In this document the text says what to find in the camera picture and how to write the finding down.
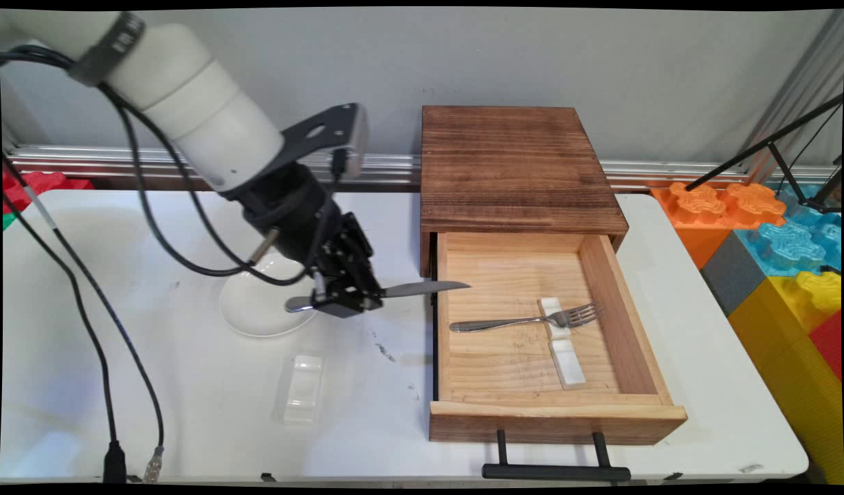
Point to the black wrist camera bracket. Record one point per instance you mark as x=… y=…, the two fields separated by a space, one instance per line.
x=326 y=137

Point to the silver table knife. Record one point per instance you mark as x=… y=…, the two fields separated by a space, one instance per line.
x=422 y=288

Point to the blue foam block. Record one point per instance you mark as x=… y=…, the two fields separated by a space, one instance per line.
x=793 y=244

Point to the dark wooden drawer cabinet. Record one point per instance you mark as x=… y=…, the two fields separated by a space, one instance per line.
x=518 y=165

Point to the aluminium rail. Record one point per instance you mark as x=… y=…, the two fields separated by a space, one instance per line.
x=71 y=161

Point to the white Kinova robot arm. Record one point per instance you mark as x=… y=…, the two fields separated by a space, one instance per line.
x=195 y=110

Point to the white cutlery rest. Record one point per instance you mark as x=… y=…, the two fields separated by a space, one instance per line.
x=568 y=364

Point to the grey foam block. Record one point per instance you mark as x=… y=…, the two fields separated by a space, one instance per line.
x=733 y=275

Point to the black tripod stand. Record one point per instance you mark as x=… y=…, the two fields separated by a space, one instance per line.
x=772 y=146

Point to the light wooden drawer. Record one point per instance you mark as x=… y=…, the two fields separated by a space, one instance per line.
x=518 y=364

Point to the red foam piece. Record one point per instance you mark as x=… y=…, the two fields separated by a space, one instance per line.
x=40 y=184

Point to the red foam block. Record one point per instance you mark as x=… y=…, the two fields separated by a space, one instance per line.
x=829 y=344

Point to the clear cutlery rest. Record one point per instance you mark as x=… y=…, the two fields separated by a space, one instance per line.
x=302 y=395

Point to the white round plate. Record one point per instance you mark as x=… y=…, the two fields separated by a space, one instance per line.
x=257 y=309

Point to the silver fork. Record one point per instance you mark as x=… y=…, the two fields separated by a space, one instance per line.
x=491 y=324

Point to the orange foam block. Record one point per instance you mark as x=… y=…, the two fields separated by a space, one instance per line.
x=700 y=206

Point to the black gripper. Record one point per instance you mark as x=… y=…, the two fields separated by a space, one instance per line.
x=291 y=213

